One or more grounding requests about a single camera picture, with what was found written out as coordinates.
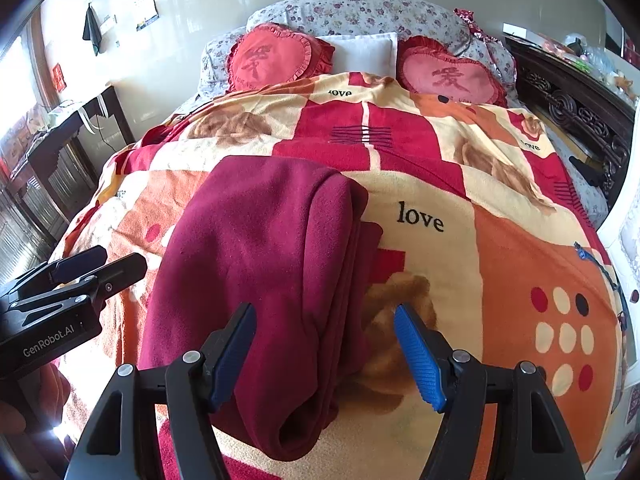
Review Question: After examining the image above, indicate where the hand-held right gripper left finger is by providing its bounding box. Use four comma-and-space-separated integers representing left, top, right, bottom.
74, 302, 257, 480

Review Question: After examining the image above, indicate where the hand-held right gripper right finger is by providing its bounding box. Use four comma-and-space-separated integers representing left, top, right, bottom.
394, 303, 586, 480

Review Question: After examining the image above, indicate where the maroon fleece garment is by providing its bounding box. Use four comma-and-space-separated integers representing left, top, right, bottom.
137, 156, 383, 461

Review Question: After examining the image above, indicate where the red orange patterned blanket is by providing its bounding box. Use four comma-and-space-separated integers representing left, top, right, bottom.
50, 72, 627, 480

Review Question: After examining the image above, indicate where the dark wooden desk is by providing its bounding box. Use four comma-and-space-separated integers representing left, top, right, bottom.
10, 85, 136, 243

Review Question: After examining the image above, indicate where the pink heart-shaped cushion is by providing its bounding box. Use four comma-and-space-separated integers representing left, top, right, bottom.
396, 35, 510, 108

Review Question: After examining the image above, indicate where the small floral pillow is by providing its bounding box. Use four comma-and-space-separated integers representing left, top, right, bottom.
197, 27, 248, 98

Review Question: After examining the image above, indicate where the dark carved wooden headboard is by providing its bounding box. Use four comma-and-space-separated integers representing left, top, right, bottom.
504, 35, 640, 201

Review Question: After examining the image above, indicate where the dark hanging cloth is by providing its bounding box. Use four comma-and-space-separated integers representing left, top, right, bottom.
82, 2, 104, 57

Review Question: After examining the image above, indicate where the red heart-shaped cushion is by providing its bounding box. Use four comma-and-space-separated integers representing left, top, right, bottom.
226, 24, 336, 95

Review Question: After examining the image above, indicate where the white pillow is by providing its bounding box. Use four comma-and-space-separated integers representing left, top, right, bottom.
322, 32, 399, 78

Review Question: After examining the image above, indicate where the pile of colourful packets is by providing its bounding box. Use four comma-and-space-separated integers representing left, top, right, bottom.
542, 30, 640, 103

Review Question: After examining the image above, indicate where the long floral pillow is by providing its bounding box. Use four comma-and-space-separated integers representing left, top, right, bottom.
246, 0, 517, 93

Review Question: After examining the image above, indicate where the blue braided cord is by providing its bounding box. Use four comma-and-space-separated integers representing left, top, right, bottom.
574, 241, 623, 303

